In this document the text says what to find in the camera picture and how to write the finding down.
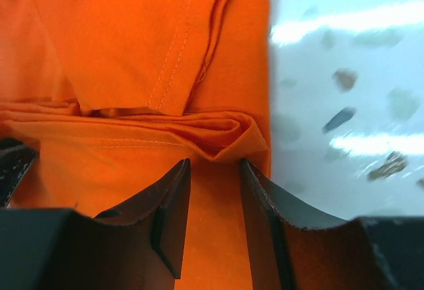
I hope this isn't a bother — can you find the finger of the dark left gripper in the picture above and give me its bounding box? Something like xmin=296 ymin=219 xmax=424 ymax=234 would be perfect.
xmin=1 ymin=138 xmax=38 ymax=208

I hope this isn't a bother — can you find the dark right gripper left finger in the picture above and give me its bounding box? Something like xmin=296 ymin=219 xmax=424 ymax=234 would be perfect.
xmin=1 ymin=159 xmax=191 ymax=289

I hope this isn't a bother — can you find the orange t shirt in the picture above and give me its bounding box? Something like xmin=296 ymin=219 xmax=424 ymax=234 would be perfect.
xmin=1 ymin=0 xmax=270 ymax=289

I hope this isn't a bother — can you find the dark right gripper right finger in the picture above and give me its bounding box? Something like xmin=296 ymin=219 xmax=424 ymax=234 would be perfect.
xmin=240 ymin=160 xmax=423 ymax=289

